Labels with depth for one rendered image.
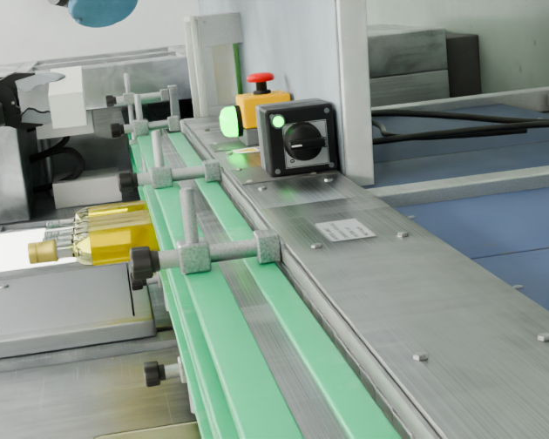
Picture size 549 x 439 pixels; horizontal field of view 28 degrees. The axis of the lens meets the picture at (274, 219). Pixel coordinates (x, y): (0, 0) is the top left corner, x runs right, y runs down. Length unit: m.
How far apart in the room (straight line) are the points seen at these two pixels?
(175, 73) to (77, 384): 1.36
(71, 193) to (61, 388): 1.41
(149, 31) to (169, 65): 2.75
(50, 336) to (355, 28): 0.77
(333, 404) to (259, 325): 0.18
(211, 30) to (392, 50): 0.99
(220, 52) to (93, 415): 0.81
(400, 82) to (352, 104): 1.69
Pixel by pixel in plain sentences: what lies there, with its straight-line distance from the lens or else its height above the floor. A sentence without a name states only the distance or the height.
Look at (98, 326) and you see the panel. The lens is 1.75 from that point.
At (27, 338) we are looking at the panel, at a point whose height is 1.18.
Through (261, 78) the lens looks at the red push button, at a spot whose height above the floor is 0.79.
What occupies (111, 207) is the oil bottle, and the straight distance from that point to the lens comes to 1.90.
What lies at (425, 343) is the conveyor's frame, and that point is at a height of 0.85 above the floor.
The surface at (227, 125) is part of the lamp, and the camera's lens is 1.56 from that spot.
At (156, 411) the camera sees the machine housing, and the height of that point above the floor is 1.00.
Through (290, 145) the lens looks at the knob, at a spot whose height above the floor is 0.81.
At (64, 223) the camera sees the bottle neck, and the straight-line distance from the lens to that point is 1.92.
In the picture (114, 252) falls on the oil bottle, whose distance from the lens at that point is 1.73.
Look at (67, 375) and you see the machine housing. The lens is 1.68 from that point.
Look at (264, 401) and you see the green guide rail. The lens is 0.64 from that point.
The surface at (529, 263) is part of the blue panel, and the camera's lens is 0.90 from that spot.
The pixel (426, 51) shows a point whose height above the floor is 0.16.
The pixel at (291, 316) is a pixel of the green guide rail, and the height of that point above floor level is 0.90.
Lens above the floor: 1.01
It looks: 8 degrees down
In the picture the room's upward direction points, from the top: 98 degrees counter-clockwise
